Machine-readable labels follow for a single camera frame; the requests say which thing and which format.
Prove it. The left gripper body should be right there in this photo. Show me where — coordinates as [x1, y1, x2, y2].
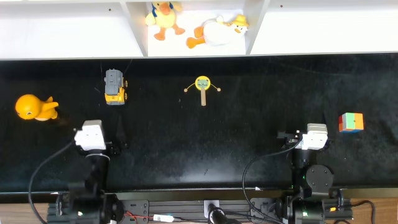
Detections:
[105, 141, 129, 157]

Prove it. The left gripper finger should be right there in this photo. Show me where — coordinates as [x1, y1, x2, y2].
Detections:
[116, 114, 127, 146]

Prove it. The grey and yellow toy truck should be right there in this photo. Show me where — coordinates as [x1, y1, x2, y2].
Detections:
[103, 68, 129, 106]

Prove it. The yellow rubber duck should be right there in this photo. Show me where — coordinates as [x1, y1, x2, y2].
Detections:
[14, 94, 60, 122]

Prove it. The yellow rattle drum toy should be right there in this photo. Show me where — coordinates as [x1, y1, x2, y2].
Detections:
[183, 75, 222, 107]

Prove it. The many-coloured puzzle cube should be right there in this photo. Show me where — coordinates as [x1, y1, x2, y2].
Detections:
[338, 112, 364, 134]

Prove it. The white shelf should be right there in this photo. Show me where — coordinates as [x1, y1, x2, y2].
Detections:
[0, 0, 398, 61]

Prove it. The white plush duck yellow hat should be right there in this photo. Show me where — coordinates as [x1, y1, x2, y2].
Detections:
[185, 14, 250, 50]

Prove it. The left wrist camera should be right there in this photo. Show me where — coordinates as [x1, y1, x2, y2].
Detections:
[73, 119, 107, 152]

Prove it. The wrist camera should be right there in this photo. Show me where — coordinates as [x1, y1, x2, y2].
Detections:
[298, 123, 329, 151]
[73, 119, 107, 152]

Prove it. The mounting rail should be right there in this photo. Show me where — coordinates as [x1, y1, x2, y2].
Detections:
[46, 192, 355, 224]

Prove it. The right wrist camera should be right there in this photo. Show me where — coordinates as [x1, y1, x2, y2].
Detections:
[298, 123, 329, 151]

